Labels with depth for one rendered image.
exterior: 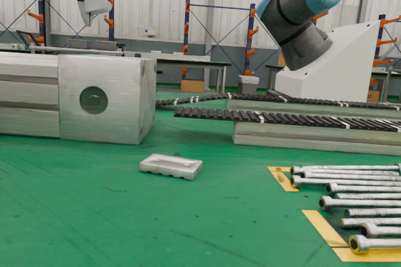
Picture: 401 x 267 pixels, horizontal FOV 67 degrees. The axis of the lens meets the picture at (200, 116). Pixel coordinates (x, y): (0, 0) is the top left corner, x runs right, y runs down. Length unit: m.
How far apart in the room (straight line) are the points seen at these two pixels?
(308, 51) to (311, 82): 0.12
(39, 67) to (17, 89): 0.04
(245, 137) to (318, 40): 0.64
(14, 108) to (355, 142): 0.41
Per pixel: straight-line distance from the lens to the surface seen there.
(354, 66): 0.92
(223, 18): 8.17
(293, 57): 0.97
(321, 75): 0.88
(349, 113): 0.62
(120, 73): 0.34
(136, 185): 0.25
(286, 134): 0.38
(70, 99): 0.36
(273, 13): 0.94
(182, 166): 0.27
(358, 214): 0.24
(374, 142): 0.42
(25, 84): 0.38
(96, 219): 0.21
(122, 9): 8.19
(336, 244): 0.21
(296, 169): 0.29
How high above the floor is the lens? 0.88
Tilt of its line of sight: 12 degrees down
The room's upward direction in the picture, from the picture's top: 4 degrees clockwise
